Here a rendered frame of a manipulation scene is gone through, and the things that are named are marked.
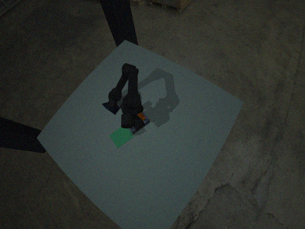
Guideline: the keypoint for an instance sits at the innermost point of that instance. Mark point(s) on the orange l-shaped part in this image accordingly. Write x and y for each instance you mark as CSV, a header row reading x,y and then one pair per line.
x,y
141,116

